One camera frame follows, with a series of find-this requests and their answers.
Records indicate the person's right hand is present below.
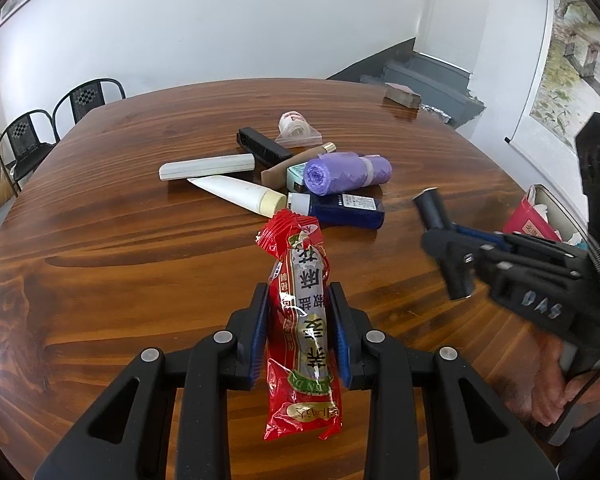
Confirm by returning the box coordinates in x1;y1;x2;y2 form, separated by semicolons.
530;332;600;428

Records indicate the wall scroll painting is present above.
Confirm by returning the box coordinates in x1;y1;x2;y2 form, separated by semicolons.
505;0;600;181

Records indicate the purple garbage bag roll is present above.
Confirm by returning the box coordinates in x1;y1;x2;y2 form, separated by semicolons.
303;152;393;195

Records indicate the white long case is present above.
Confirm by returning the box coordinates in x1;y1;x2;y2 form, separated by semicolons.
158;153;257;182

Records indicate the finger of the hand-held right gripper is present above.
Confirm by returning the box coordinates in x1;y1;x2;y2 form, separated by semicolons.
422;227;581;293
455;225;588;278

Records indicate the red snack packet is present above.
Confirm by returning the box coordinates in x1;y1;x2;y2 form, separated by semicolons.
255;210;343;442

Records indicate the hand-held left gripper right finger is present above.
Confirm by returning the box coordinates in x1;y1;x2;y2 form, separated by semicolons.
327;282;561;480

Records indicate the person's right forearm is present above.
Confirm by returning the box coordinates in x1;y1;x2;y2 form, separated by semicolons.
495;370;538;423

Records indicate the black metal chair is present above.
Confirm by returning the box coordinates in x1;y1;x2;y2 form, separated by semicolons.
0;110;60;183
52;78;127;131

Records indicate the grey staircase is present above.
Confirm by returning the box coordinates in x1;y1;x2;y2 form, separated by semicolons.
327;37;483;136

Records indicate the beige tube with gold cap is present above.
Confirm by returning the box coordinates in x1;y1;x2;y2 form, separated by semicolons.
261;141;337;190

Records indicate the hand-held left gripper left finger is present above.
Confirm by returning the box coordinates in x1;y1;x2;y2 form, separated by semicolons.
34;282;271;480

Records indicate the white cream tube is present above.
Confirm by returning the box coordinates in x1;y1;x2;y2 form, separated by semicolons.
187;175;287;217

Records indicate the white bandage roll pack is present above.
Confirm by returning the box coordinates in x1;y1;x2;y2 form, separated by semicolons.
275;111;323;148

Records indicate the black comb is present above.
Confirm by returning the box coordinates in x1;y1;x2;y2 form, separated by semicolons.
237;127;293;167

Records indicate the small teal box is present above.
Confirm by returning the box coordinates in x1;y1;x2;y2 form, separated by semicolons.
286;160;313;193

